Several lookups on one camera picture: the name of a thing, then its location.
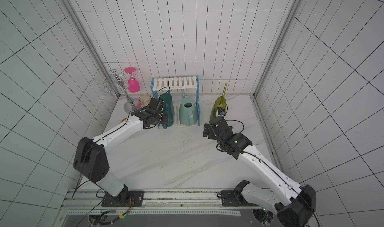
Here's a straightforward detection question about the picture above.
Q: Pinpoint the olive green translucent watering can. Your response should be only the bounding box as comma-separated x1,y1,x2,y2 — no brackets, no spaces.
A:
210,84,228,120

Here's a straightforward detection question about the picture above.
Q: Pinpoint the amber translucent plastic cup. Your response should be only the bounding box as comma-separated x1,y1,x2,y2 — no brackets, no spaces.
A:
139,93,152,108

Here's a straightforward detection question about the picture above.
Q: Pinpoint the aluminium mounting rail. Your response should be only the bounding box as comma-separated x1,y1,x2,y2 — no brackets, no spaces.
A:
62,189,271,217

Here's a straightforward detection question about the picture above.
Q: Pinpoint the chrome glass holder stand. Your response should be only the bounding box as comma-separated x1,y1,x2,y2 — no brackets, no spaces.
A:
98,69,142,114

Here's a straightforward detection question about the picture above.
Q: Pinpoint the pink upside-down wine glass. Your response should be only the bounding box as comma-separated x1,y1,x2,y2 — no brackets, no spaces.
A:
124,67,141,93

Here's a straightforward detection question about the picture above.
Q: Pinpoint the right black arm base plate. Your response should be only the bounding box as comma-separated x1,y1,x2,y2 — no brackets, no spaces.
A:
217,190,249,207

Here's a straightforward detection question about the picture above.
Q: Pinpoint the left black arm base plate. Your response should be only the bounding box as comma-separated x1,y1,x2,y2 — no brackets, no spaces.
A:
101,191,145,208

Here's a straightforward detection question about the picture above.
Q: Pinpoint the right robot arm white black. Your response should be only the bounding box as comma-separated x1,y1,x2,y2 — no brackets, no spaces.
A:
203,117,316,227

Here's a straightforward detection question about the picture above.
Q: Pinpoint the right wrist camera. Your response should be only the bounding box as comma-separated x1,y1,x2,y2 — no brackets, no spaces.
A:
217,107,227,117

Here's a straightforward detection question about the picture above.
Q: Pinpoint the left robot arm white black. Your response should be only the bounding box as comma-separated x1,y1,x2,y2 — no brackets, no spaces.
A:
73,98,168,205

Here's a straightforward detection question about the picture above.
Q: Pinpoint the dark teal watering can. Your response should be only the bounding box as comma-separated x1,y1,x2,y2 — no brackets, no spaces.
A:
159,90,174,129

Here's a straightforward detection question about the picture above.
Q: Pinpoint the mint green watering can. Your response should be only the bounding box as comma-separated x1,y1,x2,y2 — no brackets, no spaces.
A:
179,89,198,126

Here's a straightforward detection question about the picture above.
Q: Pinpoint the white blue two-tier shelf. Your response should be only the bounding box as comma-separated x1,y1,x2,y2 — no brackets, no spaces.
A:
151,75,201,129

